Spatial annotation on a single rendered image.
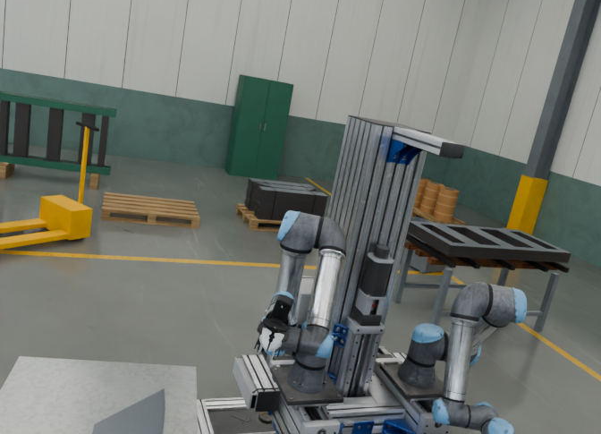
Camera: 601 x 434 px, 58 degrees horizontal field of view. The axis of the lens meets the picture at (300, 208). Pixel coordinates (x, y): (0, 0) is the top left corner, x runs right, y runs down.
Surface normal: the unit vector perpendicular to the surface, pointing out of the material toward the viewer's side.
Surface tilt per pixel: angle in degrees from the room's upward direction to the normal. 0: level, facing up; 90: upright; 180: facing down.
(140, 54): 90
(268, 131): 90
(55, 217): 90
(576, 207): 90
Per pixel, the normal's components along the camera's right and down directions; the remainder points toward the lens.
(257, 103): 0.33, 0.29
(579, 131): -0.92, -0.09
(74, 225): 0.81, 0.29
